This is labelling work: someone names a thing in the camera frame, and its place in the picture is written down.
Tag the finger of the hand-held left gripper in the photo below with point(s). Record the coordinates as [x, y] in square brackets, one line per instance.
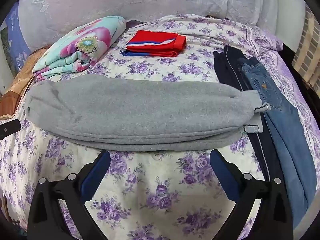
[8, 128]

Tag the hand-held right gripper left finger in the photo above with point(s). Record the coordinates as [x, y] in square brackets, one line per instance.
[96, 171]

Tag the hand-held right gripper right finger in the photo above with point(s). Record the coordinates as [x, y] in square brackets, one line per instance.
[223, 172]

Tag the grey sweatshirt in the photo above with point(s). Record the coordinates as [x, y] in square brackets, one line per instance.
[140, 112]

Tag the dark navy pants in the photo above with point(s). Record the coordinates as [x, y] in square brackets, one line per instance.
[231, 65]

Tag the folded red pants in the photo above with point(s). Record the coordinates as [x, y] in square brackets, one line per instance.
[156, 43]

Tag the brown orange pillow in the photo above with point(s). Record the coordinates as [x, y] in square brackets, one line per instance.
[17, 85]

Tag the purple floral bedsheet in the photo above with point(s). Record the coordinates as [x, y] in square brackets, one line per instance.
[155, 187]

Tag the blue jeans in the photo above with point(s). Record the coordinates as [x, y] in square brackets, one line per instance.
[280, 120]

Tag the folded floral quilt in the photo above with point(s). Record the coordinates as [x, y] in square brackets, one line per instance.
[82, 45]

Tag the wooden lattice panel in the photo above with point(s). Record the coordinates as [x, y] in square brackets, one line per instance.
[308, 55]

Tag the grey fabric headboard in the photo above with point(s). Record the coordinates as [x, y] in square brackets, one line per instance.
[150, 2]

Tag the blue wall poster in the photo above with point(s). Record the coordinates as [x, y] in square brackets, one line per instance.
[16, 40]

